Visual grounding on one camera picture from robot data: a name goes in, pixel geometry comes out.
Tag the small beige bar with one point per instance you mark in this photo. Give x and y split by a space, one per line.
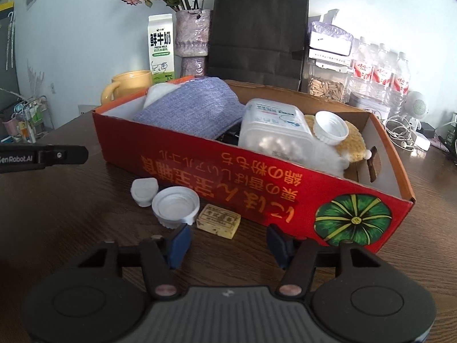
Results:
217 221

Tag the black paper bag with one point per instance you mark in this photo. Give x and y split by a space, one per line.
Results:
257 32

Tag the jar of wooden pieces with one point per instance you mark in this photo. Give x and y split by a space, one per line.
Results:
326 87

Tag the mottled purple ceramic vase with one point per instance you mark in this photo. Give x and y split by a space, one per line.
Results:
192 35

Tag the flat white box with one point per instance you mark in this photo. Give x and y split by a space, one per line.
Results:
328 59

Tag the purple tissue pack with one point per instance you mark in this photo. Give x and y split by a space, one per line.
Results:
328 35

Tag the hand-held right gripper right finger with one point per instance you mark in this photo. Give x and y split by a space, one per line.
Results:
278 246

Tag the yellow ceramic mug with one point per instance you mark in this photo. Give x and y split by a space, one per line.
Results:
128 82

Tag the white ribbed bottle cap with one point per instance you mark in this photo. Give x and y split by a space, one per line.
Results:
175 205
330 128

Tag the black power adapter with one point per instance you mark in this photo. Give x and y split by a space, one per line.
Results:
426 128

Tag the red cardboard box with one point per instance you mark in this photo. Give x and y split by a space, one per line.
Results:
214 175

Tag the white plastic bottle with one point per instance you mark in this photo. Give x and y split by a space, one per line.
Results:
275 128

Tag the white green milk carton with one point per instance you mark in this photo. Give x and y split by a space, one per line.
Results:
160 46

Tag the silver metal tin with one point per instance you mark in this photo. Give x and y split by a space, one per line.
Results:
367 105

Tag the dark wall board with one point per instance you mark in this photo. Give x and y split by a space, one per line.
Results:
7 60

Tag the white padded packet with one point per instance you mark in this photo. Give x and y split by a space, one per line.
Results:
159 94

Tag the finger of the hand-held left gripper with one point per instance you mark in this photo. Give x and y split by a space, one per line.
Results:
64 155

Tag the plush lamb toy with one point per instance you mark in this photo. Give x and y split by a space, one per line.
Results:
351 143

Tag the blue-grey fabric pouch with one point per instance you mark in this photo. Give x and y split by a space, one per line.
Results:
192 107

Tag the small white charger block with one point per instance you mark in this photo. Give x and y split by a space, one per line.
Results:
423 143

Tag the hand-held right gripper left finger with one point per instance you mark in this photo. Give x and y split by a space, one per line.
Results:
178 246

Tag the white earphones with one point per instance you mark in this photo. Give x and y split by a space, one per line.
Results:
404 143

